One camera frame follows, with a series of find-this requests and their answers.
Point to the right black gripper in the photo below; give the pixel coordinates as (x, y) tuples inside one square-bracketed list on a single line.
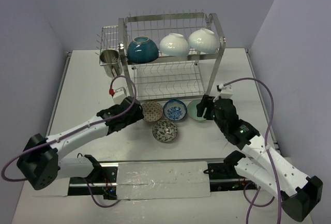
[(205, 101)]

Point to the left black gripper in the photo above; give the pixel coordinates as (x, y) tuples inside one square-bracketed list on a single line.
[(135, 108)]

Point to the pale green bowl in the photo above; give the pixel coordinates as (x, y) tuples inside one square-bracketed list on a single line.
[(192, 111)]

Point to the geometric patterned bowl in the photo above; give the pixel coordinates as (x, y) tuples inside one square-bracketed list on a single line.
[(152, 111)]

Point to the blue patterned bowl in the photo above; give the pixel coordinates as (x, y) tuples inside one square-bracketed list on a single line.
[(175, 110)]

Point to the floral patterned dark bowl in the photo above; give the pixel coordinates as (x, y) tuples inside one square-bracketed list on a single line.
[(164, 131)]

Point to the white bowl dark rim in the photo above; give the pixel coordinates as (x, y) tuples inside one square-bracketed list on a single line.
[(204, 40)]

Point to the white bowl top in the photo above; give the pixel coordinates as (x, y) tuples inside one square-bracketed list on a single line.
[(174, 44)]

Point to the teal bowl tan interior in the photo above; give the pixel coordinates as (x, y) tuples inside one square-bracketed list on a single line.
[(142, 50)]

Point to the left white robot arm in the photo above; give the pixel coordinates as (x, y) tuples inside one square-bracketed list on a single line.
[(45, 159)]

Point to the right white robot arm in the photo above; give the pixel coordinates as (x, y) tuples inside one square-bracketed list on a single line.
[(257, 161)]

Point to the steel two-tier dish rack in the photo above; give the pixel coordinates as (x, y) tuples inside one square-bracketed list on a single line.
[(190, 49)]

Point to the steel utensil cup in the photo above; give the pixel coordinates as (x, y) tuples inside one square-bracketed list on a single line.
[(110, 60)]

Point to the white taped board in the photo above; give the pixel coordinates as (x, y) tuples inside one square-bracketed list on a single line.
[(162, 180)]

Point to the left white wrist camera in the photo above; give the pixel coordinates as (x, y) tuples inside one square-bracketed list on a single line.
[(118, 94)]

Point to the black mounting rail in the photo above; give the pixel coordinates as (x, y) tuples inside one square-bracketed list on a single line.
[(220, 179)]

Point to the wire side basket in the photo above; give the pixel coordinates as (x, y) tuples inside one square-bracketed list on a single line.
[(108, 38)]

